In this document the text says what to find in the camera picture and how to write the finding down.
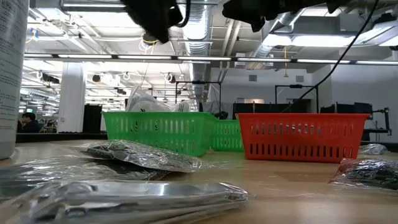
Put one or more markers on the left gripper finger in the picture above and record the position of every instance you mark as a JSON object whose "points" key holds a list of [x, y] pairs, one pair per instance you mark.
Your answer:
{"points": [[161, 35]]}

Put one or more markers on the bagged silver nail clipper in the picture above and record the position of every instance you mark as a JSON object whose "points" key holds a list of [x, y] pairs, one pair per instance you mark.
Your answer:
{"points": [[124, 202]]}

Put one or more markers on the large white plastic jug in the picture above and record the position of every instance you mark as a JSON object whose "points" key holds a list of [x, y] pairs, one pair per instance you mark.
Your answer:
{"points": [[12, 77]]}

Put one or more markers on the white cotton pads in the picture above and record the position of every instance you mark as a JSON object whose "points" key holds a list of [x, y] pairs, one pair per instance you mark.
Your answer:
{"points": [[149, 105]]}

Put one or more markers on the green slotted plastic basket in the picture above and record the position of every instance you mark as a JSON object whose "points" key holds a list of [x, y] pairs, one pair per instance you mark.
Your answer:
{"points": [[155, 115], [228, 122]]}

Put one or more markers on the yellow hanging pendant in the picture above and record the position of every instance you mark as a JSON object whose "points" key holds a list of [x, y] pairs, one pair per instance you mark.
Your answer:
{"points": [[285, 74]]}

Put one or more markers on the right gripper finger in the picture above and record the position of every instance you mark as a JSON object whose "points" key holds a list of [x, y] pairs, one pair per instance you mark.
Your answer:
{"points": [[236, 11]]}

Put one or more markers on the person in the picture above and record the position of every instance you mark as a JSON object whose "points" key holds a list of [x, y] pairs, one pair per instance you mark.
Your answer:
{"points": [[29, 123]]}

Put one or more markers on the black cabinet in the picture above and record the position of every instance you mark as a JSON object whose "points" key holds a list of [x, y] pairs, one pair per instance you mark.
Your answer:
{"points": [[92, 118]]}

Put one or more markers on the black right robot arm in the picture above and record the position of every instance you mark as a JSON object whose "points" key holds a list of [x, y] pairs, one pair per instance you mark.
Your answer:
{"points": [[329, 2]]}

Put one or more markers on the silver round ventilation duct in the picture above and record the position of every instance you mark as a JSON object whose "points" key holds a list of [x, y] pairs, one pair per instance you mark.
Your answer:
{"points": [[199, 37], [292, 18]]}

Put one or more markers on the white building pillar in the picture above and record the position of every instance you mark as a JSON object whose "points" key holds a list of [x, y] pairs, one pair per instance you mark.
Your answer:
{"points": [[71, 99]]}

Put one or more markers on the black background rig frame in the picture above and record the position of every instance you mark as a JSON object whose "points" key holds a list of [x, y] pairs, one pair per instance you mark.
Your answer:
{"points": [[199, 82], [295, 86]]}

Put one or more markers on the black mesh pad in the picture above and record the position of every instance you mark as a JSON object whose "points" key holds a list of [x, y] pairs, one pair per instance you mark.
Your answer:
{"points": [[370, 175], [140, 155], [373, 149], [62, 171]]}

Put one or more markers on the long ceiling light strip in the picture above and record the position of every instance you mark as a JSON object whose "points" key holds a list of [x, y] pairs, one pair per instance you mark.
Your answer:
{"points": [[202, 58]]}

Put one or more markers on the red slotted plastic basket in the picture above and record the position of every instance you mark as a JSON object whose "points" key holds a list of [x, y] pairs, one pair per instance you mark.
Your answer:
{"points": [[301, 118]]}

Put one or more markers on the black partition screen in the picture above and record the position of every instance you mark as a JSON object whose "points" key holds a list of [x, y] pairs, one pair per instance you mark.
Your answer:
{"points": [[351, 108], [264, 108]]}

